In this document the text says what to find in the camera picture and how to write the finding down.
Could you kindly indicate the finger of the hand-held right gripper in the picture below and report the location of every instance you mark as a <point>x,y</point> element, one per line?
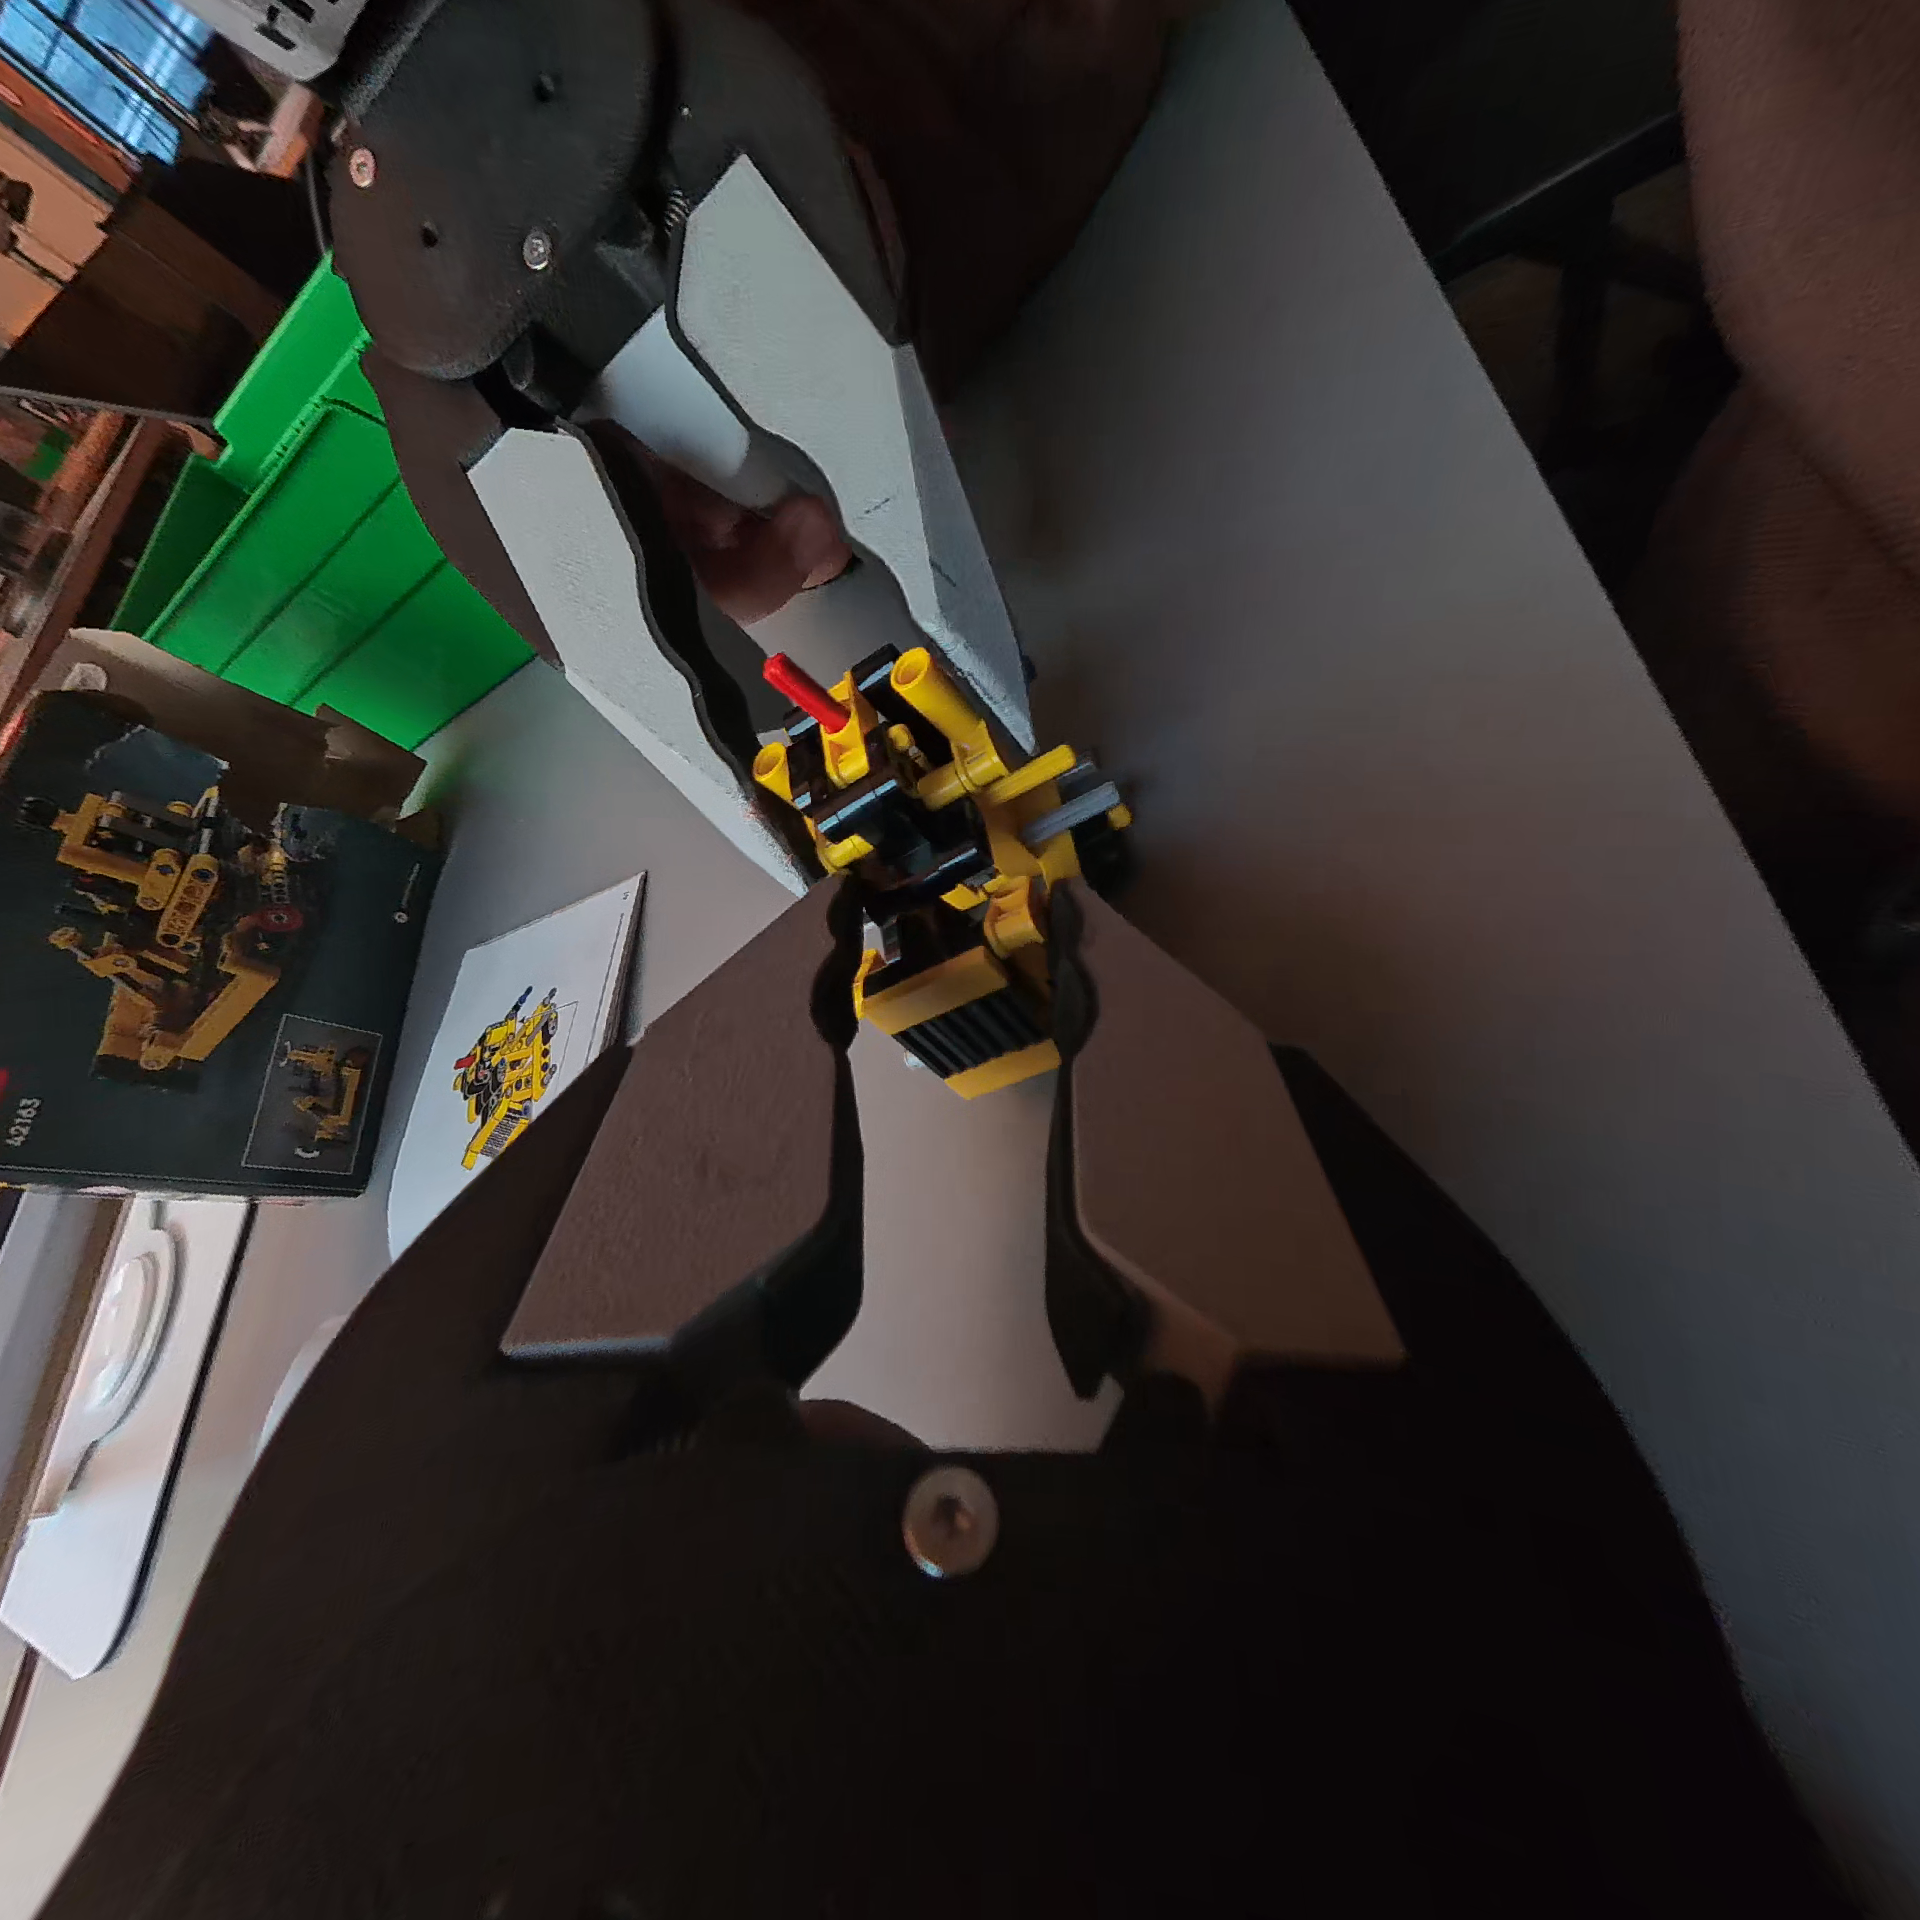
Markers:
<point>600,601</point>
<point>841,391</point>

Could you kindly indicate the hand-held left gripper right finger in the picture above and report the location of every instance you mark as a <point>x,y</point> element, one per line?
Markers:
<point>1200,1184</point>

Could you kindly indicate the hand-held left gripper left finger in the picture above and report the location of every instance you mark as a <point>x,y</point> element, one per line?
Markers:
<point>704,1140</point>

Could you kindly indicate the lego instruction booklet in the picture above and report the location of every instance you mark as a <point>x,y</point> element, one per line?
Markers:
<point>511,1050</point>

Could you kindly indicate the yellow lego bulldozer model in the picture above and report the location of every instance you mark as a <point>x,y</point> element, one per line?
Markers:
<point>961,780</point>

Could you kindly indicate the person's right forearm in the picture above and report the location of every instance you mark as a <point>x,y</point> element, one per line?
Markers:
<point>1020,151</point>

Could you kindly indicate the dark lego set box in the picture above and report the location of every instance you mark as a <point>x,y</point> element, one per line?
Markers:
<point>180,931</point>

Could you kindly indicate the person's right hand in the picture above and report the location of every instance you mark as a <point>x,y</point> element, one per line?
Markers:
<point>758,558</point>

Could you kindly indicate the green plastic bin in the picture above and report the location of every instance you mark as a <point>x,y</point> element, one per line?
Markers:
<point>315,524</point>

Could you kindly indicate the brown wooden furniture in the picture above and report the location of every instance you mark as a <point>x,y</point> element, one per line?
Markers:
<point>74,301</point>

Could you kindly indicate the white clipboard stand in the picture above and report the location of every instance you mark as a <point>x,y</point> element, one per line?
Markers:
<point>91,1394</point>

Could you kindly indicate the person's legs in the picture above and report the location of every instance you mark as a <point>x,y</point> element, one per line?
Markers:
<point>1801,524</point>

